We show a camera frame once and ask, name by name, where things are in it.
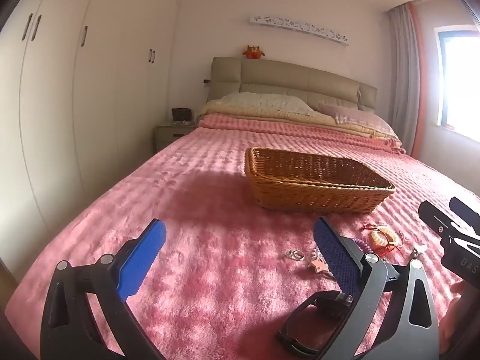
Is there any grey nightstand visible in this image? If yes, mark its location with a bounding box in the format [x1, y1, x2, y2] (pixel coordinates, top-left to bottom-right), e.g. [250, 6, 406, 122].
[155, 122, 197, 154]

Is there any black wristwatch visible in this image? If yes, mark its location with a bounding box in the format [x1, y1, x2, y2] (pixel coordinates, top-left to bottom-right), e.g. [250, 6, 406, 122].
[277, 290, 355, 355]

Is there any dark brown box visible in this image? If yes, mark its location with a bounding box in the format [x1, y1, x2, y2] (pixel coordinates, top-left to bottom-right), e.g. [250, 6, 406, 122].
[171, 107, 194, 124]

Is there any person's right hand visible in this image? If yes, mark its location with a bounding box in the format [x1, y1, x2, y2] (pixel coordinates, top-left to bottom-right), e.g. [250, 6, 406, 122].
[439, 279, 480, 355]

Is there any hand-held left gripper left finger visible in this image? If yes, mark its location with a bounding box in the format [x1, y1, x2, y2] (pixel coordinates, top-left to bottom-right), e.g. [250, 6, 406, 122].
[39, 218, 167, 360]

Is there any white floral wall decoration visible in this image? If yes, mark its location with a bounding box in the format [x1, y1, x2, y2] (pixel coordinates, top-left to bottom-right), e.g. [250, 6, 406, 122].
[248, 14, 350, 47]

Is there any orange owl plush toy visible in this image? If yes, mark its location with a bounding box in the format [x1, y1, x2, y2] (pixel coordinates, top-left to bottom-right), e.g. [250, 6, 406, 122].
[243, 44, 266, 61]

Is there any brown wicker basket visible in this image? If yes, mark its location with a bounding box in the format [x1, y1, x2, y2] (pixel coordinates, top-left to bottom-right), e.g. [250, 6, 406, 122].
[244, 147, 396, 215]

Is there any pink pillow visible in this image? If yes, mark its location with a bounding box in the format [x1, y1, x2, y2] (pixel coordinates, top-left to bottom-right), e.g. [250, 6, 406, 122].
[318, 102, 398, 137]

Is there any cream pillow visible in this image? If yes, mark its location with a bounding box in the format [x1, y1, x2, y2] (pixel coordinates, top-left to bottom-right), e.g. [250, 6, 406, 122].
[198, 99, 400, 141]

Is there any beige padded headboard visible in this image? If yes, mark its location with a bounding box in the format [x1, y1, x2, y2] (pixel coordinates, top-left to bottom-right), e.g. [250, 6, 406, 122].
[205, 56, 379, 115]

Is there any grey and orange curtain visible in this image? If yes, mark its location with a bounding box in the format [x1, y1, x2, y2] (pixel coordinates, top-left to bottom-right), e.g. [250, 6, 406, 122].
[388, 2, 426, 158]

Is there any yellow spiral hair tie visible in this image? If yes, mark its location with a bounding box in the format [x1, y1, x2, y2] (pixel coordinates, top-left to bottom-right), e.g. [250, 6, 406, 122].
[370, 226, 399, 249]

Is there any white pillow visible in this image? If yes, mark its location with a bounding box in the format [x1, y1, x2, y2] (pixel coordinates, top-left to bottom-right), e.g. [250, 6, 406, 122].
[208, 92, 319, 116]

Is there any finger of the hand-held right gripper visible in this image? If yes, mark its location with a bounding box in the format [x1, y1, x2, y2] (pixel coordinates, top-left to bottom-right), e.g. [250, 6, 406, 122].
[449, 196, 480, 233]
[418, 200, 464, 246]

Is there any window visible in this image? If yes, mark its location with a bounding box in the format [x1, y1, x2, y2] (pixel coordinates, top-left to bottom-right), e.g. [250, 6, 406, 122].
[433, 26, 480, 137]

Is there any pink star keychain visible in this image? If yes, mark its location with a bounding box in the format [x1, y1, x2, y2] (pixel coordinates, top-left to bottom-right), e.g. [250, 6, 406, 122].
[307, 247, 331, 274]

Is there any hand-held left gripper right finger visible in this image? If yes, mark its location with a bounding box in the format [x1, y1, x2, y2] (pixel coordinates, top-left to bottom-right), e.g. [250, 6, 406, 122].
[313, 216, 440, 360]

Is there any white wardrobe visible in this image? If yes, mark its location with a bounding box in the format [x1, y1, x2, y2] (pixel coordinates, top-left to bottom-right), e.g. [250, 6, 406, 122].
[0, 0, 186, 278]

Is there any red string bracelet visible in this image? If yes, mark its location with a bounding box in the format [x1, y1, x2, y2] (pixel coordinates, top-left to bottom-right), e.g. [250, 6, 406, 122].
[361, 223, 407, 259]

